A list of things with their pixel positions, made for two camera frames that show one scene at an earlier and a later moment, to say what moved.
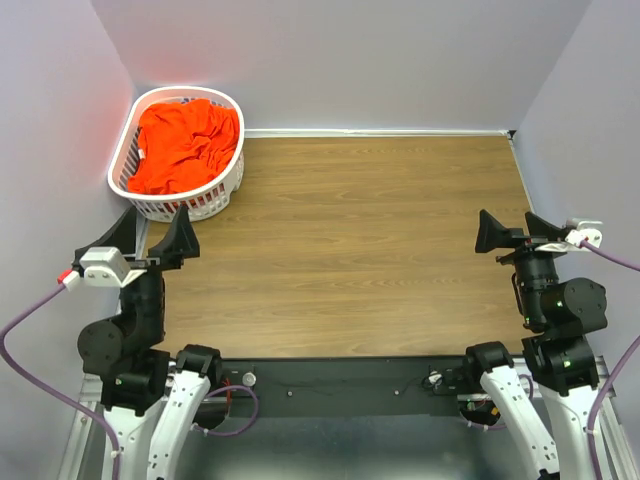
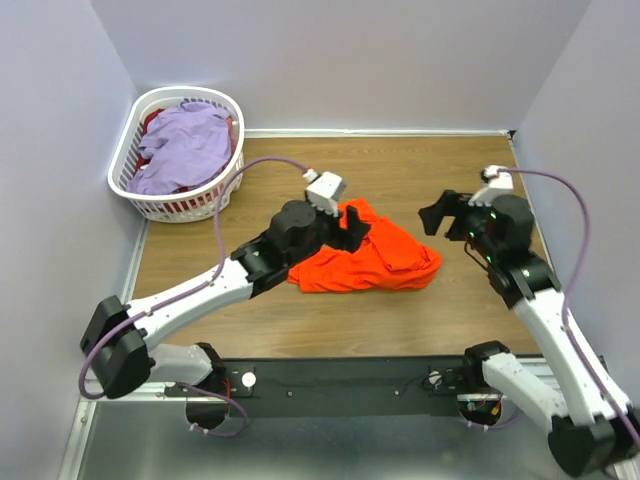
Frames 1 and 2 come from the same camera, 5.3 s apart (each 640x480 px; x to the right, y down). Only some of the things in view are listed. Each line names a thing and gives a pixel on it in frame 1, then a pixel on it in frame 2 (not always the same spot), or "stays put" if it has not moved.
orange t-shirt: [183, 144] → [389, 259]
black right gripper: [491, 232] → [450, 203]
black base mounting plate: [260, 387] stays put
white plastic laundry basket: [180, 146] stays put
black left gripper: [180, 241] → [350, 239]
